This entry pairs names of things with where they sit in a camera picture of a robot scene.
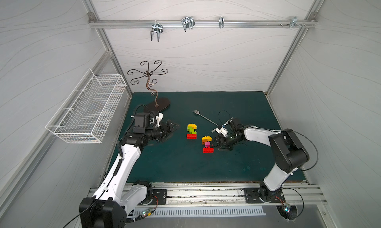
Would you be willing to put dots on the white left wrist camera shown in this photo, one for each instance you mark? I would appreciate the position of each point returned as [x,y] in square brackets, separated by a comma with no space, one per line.
[159,117]

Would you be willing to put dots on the yellow curved brick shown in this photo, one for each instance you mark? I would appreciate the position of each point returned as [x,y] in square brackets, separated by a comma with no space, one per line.
[206,139]
[191,126]

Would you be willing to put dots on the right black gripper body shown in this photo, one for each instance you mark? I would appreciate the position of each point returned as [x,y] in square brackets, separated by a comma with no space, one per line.
[222,141]

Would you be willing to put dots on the long red brick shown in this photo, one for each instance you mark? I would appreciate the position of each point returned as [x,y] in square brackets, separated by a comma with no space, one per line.
[207,150]

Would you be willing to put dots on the metal hook clamp left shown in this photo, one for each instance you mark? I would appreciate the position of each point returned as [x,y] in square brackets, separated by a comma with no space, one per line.
[157,29]

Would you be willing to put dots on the metal hook clamp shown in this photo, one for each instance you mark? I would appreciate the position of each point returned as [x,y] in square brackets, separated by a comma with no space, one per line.
[188,23]
[157,29]

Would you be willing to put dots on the small metal clip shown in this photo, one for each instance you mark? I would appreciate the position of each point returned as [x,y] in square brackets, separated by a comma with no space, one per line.
[221,22]

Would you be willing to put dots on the metal hook clamp centre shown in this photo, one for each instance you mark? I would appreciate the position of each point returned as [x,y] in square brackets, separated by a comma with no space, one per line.
[188,23]

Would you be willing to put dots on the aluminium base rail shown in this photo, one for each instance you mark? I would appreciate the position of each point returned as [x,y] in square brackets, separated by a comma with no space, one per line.
[188,194]

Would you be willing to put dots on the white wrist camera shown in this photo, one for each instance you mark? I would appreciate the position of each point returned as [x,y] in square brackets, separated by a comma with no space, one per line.
[223,130]
[159,117]

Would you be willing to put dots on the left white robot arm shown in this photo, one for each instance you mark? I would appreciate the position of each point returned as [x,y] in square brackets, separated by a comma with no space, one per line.
[109,207]

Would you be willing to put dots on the small red brick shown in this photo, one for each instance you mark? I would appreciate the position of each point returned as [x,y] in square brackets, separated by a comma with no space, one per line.
[191,136]

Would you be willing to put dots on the white vent strip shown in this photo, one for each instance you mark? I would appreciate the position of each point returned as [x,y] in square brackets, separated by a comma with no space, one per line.
[212,211]

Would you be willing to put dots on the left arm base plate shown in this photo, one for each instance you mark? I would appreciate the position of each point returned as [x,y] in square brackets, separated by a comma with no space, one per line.
[159,197]

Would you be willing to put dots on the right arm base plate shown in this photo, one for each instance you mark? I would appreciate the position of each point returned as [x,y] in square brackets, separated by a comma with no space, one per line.
[256,195]

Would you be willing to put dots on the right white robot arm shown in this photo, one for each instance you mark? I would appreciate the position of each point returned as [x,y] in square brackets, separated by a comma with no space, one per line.
[288,152]

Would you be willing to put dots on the metal bracket right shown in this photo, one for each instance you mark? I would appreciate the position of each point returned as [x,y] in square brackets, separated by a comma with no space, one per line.
[294,23]

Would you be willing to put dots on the silver metal spoon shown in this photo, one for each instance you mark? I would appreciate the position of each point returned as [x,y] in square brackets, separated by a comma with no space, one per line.
[199,114]

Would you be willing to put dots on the aluminium crossbar rail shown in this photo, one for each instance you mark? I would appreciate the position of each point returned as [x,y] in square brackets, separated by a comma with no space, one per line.
[176,24]

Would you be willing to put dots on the green table mat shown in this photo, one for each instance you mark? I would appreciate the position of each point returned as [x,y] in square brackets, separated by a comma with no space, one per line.
[182,160]

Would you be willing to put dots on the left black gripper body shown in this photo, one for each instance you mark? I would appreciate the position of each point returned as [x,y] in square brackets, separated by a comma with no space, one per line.
[165,131]

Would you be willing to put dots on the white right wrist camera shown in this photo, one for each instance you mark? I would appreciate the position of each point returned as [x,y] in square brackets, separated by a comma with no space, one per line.
[223,130]

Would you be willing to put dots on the brown metal hook stand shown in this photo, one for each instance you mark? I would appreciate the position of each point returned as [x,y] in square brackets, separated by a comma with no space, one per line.
[159,104]

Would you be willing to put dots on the white wire basket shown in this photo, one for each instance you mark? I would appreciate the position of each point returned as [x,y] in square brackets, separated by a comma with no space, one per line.
[86,114]

